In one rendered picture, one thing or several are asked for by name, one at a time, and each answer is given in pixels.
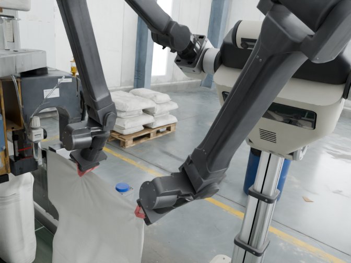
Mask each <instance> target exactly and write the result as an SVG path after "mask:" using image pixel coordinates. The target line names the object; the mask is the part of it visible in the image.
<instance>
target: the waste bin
mask: <svg viewBox="0 0 351 263"><path fill-rule="evenodd" d="M261 152H262V151H261V150H258V149H255V148H252V147H250V153H249V159H248V165H247V170H246V174H245V180H244V186H243V190H244V192H245V193H246V194H247V195H248V189H249V188H250V187H251V186H252V185H253V184H254V182H255V178H256V174H257V170H258V166H259V161H260V157H261ZM290 164H291V160H288V159H285V158H284V162H283V166H282V170H281V173H280V177H279V181H278V184H277V189H278V190H279V191H280V195H279V197H278V198H277V201H279V199H280V196H281V194H282V190H283V187H284V183H285V180H286V177H287V174H288V170H289V167H290ZM277 201H276V202H277Z"/></svg>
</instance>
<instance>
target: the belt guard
mask: <svg viewBox="0 0 351 263"><path fill-rule="evenodd" d="M13 50H15V49H9V50H5V49H0V52H1V53H0V77H4V76H8V75H12V74H16V73H21V72H24V71H29V70H33V69H37V68H41V67H46V66H47V63H46V51H44V50H37V49H16V51H18V52H15V51H13Z"/></svg>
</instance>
